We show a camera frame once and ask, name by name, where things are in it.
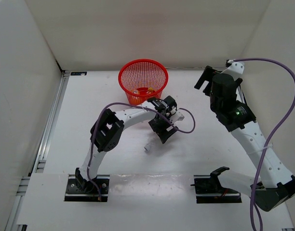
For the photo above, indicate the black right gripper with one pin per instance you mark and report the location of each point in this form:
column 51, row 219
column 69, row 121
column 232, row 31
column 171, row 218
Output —
column 207, row 75

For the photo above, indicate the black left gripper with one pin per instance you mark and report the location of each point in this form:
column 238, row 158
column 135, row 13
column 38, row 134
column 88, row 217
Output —
column 162, row 133

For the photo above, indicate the clear plastic bottle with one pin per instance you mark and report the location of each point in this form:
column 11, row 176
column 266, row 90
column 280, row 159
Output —
column 148, row 147

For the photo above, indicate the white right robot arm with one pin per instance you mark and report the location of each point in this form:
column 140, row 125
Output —
column 276, row 183

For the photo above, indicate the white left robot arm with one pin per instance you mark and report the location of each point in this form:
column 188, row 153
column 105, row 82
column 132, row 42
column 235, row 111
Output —
column 107, row 131

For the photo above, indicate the red mesh plastic bin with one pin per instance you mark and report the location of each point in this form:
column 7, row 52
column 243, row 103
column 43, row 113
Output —
column 142, row 74

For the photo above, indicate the left black logo sticker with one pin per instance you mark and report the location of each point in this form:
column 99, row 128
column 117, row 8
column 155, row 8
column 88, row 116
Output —
column 78, row 73

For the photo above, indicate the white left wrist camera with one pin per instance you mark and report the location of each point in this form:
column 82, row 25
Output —
column 177, row 116

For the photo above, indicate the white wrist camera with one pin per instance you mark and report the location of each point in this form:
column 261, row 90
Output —
column 177, row 116
column 234, row 69

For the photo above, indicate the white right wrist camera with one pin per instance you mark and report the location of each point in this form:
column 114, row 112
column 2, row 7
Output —
column 234, row 69

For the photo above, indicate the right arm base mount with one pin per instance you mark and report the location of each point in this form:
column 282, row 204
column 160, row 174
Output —
column 209, row 190

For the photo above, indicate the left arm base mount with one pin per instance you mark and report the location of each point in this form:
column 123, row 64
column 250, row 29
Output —
column 80, row 190

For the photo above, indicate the left aluminium frame rail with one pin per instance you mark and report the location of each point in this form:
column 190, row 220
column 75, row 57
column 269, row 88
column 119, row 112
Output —
column 41, row 154

